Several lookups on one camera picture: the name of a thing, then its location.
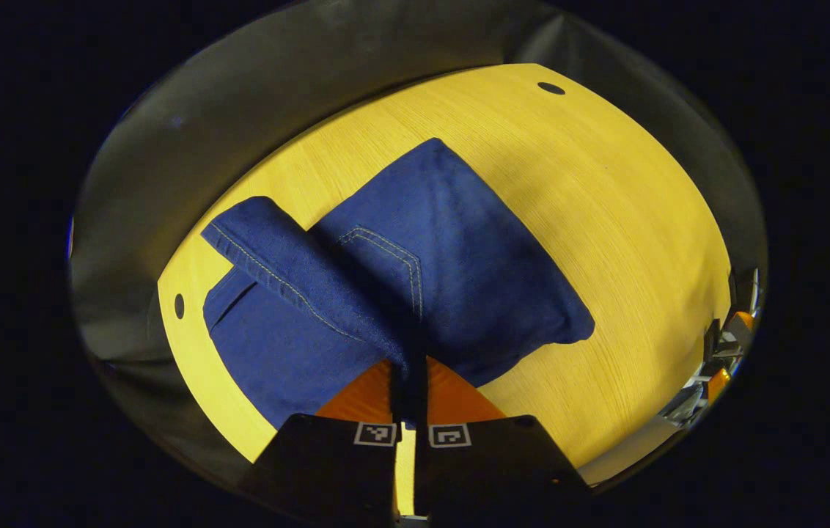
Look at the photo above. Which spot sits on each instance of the black backdrop cloth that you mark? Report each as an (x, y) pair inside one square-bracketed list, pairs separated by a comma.
[(239, 95)]

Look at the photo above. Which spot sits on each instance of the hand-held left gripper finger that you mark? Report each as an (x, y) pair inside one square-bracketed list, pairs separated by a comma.
[(420, 396), (402, 396)]

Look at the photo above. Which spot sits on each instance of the blue denim jeans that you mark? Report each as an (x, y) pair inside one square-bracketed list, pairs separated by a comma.
[(459, 257)]

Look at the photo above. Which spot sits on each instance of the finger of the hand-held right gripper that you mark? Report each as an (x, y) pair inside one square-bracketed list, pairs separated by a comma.
[(719, 383), (742, 320)]

